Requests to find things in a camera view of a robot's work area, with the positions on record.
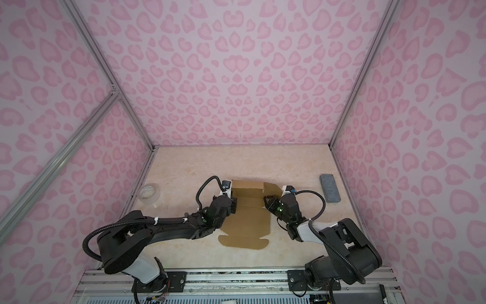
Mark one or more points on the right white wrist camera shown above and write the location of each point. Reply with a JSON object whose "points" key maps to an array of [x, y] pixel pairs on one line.
{"points": [[287, 189]]}

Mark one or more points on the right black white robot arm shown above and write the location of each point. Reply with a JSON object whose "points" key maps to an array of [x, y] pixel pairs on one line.
{"points": [[350, 257]]}

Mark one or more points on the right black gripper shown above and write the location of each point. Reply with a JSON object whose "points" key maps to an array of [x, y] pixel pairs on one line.
{"points": [[271, 204]]}

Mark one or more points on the brown cardboard box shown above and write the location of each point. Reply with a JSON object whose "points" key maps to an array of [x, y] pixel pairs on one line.
{"points": [[250, 224]]}

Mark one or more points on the left diagonal aluminium strut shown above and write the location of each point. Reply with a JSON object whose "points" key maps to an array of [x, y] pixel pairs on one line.
{"points": [[26, 200]]}

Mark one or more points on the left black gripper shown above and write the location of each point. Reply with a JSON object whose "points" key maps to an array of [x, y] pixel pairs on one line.
{"points": [[233, 201]]}

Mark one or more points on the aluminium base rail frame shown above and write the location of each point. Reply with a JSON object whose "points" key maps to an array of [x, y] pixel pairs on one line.
{"points": [[238, 285]]}

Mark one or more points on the right corner aluminium post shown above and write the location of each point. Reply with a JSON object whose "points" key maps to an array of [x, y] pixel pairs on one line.
{"points": [[388, 18]]}

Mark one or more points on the corner aluminium post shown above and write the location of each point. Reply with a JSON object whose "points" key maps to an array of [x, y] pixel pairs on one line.
{"points": [[85, 32], [388, 18]]}

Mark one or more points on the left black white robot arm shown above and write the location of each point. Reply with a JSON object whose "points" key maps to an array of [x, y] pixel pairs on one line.
{"points": [[119, 246]]}

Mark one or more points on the grey felt case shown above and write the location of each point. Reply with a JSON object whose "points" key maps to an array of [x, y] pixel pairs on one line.
{"points": [[329, 187]]}

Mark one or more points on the left corner aluminium post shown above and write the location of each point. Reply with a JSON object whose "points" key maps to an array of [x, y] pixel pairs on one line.
{"points": [[85, 32]]}

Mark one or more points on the clear tape roll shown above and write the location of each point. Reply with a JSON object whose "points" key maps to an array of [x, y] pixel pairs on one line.
{"points": [[149, 194]]}

